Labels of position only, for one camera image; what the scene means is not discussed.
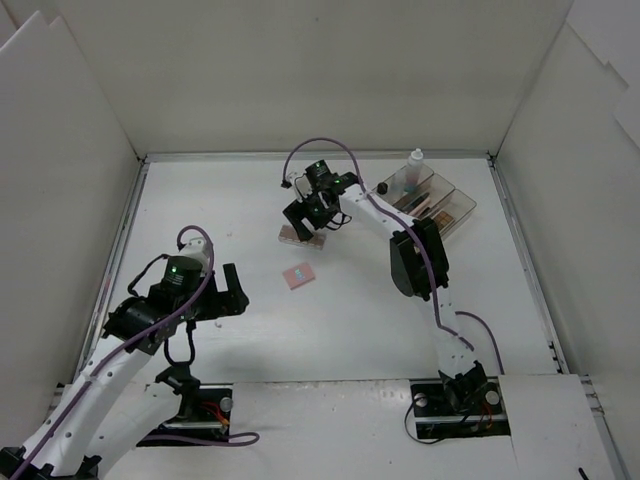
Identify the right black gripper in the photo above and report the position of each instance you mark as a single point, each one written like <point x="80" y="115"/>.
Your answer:
<point x="310" y="212"/>

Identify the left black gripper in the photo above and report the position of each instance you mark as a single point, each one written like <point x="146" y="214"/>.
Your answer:
<point x="218" y="301"/>

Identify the brown eyeshadow palette clear case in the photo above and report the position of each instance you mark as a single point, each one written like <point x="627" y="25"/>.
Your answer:
<point x="288" y="235"/>

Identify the pink square compact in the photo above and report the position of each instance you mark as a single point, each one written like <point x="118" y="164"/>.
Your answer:
<point x="298" y="275"/>

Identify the clear bottle black cap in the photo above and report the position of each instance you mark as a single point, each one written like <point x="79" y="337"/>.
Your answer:
<point x="382" y="189"/>

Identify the white pink teal bottle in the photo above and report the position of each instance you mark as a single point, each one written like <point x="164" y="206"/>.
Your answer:
<point x="413" y="170"/>

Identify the pink concealer tube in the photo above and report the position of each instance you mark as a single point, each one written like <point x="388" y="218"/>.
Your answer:
<point x="418" y="206"/>

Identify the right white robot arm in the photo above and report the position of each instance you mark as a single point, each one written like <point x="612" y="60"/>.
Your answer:
<point x="418" y="264"/>

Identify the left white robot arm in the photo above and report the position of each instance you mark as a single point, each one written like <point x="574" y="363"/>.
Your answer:
<point x="84" y="438"/>

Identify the clear three-drawer organizer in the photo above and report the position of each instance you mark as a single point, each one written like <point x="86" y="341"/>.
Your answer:
<point x="444" y="197"/>

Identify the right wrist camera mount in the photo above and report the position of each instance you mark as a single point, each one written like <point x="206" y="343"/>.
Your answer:
<point x="298" y="183"/>

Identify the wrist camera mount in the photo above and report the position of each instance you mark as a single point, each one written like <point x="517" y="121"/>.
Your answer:
<point x="298" y="183"/>
<point x="198" y="249"/>

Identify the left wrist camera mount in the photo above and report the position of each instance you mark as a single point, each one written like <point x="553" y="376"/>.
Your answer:
<point x="198" y="249"/>

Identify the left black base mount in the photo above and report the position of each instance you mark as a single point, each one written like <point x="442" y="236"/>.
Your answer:
<point x="204" y="410"/>

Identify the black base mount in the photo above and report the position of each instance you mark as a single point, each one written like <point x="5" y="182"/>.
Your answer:
<point x="204" y="410"/>
<point x="460" y="407"/>

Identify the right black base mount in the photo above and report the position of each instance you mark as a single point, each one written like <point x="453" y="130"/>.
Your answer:
<point x="460" y="407"/>

